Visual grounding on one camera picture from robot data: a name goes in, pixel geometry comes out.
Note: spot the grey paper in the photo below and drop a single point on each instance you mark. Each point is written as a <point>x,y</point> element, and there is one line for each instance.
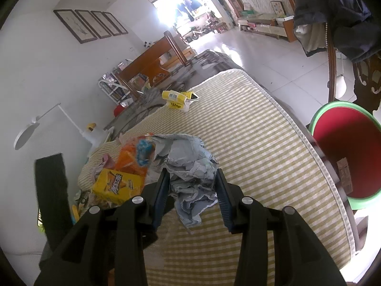
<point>187,161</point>

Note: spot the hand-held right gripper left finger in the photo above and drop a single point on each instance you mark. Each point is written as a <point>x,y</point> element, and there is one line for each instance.
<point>162,196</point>

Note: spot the wooden bench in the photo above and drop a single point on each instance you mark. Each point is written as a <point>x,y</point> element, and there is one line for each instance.
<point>143,62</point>

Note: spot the orange and blue snack bag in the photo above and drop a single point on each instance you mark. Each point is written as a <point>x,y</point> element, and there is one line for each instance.
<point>128,161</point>

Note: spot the dark framed picture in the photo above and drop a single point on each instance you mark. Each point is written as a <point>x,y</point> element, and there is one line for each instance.
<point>93,23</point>
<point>106,23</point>
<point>116,23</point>
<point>77,25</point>

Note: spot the carved wooden chair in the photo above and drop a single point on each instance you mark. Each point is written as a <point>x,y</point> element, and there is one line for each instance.
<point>367,74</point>

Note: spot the scooter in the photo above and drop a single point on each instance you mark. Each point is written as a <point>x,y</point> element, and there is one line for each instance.
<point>195,34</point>

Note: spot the black cloth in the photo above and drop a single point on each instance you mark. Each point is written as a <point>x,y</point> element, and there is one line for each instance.
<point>50,184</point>

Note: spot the dark blue jacket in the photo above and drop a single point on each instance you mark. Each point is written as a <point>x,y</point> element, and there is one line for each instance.
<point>333,6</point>

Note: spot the white television cabinet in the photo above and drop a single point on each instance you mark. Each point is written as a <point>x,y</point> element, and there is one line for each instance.
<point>262,25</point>

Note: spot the brown printed wrapper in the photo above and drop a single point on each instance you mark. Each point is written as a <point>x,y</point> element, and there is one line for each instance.
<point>345,175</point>

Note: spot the white desk lamp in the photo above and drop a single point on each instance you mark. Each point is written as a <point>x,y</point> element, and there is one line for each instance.
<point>25,132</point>

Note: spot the pink wrapper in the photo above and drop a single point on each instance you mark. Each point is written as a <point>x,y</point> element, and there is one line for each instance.
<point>107,161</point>

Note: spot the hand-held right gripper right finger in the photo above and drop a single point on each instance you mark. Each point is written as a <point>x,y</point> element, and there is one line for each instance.
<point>223,202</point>

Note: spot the red bin with green rim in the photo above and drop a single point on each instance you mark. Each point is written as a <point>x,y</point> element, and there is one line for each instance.
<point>351,137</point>

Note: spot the yellow checked mat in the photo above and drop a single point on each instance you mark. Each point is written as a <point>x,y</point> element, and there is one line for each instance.
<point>253,155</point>

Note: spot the yellow tissue packet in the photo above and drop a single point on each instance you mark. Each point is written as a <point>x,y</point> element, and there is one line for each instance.
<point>174,98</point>

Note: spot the yellow snack box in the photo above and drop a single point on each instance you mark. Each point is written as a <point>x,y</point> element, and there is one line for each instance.
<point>116,184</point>

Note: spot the green and yellow packet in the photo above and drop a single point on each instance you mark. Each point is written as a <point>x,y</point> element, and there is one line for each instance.
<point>40,220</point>

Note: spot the red plastic basin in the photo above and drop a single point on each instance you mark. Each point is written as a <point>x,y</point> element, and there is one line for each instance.
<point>119,110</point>

